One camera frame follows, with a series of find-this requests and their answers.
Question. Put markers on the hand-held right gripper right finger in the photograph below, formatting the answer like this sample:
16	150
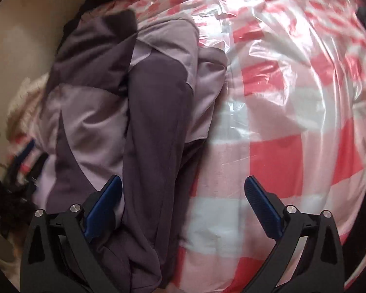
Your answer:
262	207

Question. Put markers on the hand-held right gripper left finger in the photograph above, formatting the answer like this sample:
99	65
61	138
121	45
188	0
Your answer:
105	206

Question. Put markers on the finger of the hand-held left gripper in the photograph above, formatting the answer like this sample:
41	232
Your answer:
26	151

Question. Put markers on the two-tone purple jacket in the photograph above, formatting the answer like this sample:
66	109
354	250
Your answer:
152	113

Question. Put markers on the pile of dark clothes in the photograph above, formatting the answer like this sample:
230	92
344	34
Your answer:
91	3

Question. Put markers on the dark fuzzy cloth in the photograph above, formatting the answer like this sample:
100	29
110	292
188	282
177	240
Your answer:
9	207

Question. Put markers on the red white checked blanket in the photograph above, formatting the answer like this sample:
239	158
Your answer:
277	158

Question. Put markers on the cream fluffy cloth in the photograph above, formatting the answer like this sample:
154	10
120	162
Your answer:
24	97

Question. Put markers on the clear plastic sheet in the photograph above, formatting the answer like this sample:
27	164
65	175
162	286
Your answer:
262	36

